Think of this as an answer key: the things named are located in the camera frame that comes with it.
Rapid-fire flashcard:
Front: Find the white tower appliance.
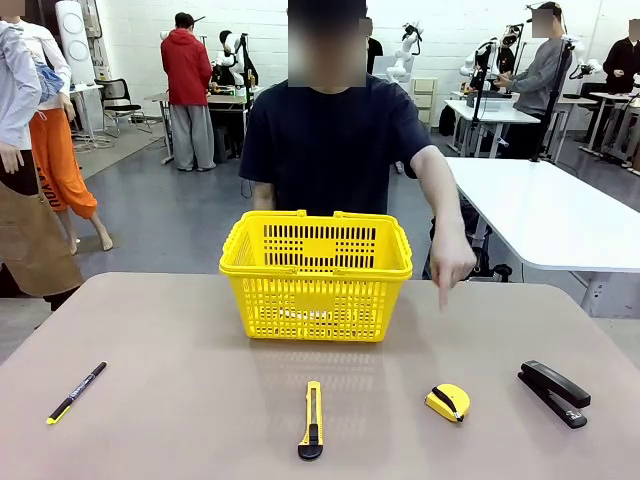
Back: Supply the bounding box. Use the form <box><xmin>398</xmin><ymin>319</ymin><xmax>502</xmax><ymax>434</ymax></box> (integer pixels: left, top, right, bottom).
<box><xmin>54</xmin><ymin>0</ymin><xmax>96</xmax><ymax>85</ymax></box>

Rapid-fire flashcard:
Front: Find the yellow utility knife black end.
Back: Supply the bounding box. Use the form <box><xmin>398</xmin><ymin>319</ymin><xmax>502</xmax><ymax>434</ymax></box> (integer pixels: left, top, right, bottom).
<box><xmin>297</xmin><ymin>380</ymin><xmax>325</xmax><ymax>462</ymax></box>

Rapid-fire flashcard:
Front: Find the person's left hand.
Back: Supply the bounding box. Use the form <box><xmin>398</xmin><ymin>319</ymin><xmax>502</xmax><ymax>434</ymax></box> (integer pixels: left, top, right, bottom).
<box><xmin>429</xmin><ymin>234</ymin><xmax>478</xmax><ymax>314</ymax></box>

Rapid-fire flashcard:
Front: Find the black marker pen yellow end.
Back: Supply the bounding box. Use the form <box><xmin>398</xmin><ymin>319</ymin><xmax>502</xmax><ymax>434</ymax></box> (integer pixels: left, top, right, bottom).
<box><xmin>46</xmin><ymin>361</ymin><xmax>108</xmax><ymax>426</ymax></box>

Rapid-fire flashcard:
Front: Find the grey work table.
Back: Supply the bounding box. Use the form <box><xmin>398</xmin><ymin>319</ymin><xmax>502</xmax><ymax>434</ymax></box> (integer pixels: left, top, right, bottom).
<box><xmin>144</xmin><ymin>88</ymin><xmax>252</xmax><ymax>166</ymax></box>

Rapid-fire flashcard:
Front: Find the yellow plastic shopping basket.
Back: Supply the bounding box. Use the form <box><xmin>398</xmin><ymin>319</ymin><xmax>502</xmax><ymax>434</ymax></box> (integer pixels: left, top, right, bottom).
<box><xmin>218</xmin><ymin>209</ymin><xmax>414</xmax><ymax>344</ymax></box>

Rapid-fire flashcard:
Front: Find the white and black humanoid robot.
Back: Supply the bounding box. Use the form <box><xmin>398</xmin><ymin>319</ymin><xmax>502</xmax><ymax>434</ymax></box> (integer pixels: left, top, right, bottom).
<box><xmin>213</xmin><ymin>29</ymin><xmax>259</xmax><ymax>97</ymax></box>

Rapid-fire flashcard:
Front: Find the yellow tape measure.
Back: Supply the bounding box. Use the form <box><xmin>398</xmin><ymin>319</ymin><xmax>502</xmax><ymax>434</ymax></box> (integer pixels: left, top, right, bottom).
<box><xmin>424</xmin><ymin>383</ymin><xmax>472</xmax><ymax>425</ymax></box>

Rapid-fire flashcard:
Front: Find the black bag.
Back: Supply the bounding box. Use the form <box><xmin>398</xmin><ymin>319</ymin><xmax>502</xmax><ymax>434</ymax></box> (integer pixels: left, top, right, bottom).
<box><xmin>438</xmin><ymin>104</ymin><xmax>458</xmax><ymax>138</ymax></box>

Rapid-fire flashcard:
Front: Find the large white table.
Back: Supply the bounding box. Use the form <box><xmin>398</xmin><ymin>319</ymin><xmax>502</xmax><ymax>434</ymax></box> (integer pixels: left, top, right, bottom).
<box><xmin>442</xmin><ymin>156</ymin><xmax>640</xmax><ymax>319</ymax></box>

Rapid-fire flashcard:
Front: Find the white drawer cabinet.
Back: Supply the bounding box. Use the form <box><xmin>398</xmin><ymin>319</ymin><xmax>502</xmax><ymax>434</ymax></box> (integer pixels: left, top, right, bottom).
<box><xmin>410</xmin><ymin>76</ymin><xmax>439</xmax><ymax>132</ymax></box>

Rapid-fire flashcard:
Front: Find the person in black jacket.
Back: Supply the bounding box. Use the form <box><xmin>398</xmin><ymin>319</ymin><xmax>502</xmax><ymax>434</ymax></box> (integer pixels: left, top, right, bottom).
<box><xmin>579</xmin><ymin>18</ymin><xmax>640</xmax><ymax>147</ymax></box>

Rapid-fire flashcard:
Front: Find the person in grey sweater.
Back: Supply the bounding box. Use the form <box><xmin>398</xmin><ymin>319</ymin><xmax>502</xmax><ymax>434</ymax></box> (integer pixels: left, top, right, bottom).
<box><xmin>499</xmin><ymin>2</ymin><xmax>569</xmax><ymax>161</ymax></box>

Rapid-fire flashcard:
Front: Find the person in red hoodie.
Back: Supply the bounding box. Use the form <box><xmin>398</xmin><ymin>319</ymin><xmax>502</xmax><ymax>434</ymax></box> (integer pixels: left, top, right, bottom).
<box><xmin>159</xmin><ymin>12</ymin><xmax>217</xmax><ymax>173</ymax></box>

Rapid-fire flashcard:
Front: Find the person's left forearm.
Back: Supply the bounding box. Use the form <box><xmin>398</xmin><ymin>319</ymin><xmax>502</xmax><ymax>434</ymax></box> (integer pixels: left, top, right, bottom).
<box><xmin>419</xmin><ymin>167</ymin><xmax>472</xmax><ymax>247</ymax></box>

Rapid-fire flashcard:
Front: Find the black stapler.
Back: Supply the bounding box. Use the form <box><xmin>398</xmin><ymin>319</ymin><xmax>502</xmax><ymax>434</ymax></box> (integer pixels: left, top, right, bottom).
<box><xmin>517</xmin><ymin>359</ymin><xmax>592</xmax><ymax>430</ymax></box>

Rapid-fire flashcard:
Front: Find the person in black shirt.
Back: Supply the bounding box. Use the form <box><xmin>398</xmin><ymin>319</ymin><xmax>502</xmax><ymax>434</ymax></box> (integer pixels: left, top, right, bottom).
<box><xmin>364</xmin><ymin>18</ymin><xmax>385</xmax><ymax>76</ymax></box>

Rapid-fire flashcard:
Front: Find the white robot with black head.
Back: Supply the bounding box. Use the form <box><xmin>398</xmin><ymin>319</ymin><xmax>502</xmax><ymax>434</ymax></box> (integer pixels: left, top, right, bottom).
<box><xmin>459</xmin><ymin>22</ymin><xmax>527</xmax><ymax>92</ymax></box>

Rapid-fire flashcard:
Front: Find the black tripod pole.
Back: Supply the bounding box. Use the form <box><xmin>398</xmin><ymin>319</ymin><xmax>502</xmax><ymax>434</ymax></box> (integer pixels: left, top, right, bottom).
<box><xmin>529</xmin><ymin>38</ymin><xmax>574</xmax><ymax>164</ymax></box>

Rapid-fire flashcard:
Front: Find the small white table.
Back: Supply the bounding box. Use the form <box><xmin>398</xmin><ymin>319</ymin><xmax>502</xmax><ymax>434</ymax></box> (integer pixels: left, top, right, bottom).
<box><xmin>443</xmin><ymin>98</ymin><xmax>542</xmax><ymax>159</ymax></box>

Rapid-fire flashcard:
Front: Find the person in navy t-shirt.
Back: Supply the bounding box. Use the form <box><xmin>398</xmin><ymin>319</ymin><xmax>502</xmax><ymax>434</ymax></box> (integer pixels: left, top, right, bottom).
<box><xmin>238</xmin><ymin>0</ymin><xmax>436</xmax><ymax>221</ymax></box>

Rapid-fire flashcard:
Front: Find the black office chair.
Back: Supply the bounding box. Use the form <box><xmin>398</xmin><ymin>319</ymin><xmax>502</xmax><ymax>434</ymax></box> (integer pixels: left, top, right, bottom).
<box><xmin>94</xmin><ymin>77</ymin><xmax>152</xmax><ymax>139</ymax></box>

